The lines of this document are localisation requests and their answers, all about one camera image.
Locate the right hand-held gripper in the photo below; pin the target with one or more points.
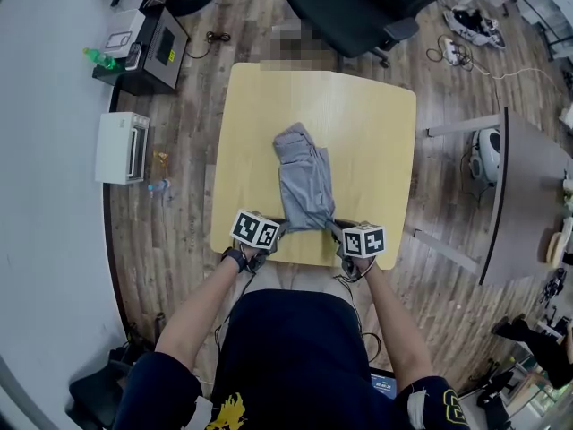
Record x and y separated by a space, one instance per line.
363 241

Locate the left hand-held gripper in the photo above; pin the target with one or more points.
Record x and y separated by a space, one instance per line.
255 230

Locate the grey shorts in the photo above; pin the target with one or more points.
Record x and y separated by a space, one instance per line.
306 182

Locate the person's right forearm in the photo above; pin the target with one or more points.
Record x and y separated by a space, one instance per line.
394 325

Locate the person's left forearm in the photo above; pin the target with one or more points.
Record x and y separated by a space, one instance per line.
192 316

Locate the person's left hand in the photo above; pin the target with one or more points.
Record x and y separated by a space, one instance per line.
250 253

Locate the person's right hand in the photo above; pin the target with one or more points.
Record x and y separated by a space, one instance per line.
365 264

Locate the black wristwatch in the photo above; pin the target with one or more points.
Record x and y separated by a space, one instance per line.
233 258

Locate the person's beige trousers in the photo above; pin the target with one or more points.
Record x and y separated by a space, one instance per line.
309 280

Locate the yellow square table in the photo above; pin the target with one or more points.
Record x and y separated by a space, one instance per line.
367 150

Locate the clear water bottle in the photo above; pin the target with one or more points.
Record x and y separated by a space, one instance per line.
159 186

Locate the person's navy shirt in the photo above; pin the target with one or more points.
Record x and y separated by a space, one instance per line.
291 356

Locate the yellow snack wrapper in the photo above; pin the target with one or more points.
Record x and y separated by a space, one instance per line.
161 159

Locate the blue screen tablet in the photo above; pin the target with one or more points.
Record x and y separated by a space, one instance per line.
383 385

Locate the white rounded device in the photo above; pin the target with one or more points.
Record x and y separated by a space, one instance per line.
488 150

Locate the dark grey desk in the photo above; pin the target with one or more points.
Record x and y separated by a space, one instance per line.
528 204

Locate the white toaster oven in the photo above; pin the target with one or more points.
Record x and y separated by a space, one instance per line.
112 148

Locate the white power strip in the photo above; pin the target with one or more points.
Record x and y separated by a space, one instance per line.
450 47

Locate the beige stacked rolls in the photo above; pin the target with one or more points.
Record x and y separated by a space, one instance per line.
555 249

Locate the black box appliance with screen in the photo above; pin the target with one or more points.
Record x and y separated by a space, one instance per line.
163 47

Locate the black office chair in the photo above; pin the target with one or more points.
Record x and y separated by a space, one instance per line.
349 11

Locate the grey remote control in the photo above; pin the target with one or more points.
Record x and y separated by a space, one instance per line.
133 55

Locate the white and black bag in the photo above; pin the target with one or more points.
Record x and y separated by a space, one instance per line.
474 27

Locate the green plastic bottle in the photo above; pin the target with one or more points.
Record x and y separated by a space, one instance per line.
100 58

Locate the black armchair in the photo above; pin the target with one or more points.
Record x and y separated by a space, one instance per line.
98 392

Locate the white cardboard box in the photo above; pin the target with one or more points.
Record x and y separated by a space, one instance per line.
125 27

